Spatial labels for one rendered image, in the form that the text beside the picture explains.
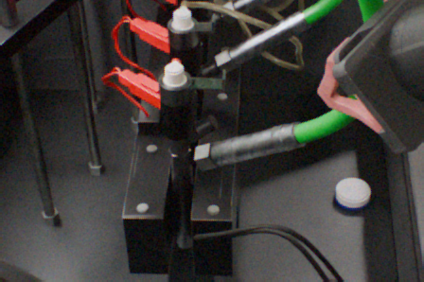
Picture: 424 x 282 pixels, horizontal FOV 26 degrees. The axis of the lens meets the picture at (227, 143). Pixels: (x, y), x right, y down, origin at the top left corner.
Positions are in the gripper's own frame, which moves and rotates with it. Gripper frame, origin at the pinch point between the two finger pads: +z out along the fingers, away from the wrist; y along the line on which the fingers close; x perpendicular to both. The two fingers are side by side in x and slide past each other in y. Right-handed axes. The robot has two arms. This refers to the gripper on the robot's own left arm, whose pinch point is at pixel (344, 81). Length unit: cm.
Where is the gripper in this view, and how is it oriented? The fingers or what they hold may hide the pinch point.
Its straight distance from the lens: 61.0
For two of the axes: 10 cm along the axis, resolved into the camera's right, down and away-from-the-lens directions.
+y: -6.6, 6.5, -3.8
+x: 6.3, 7.5, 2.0
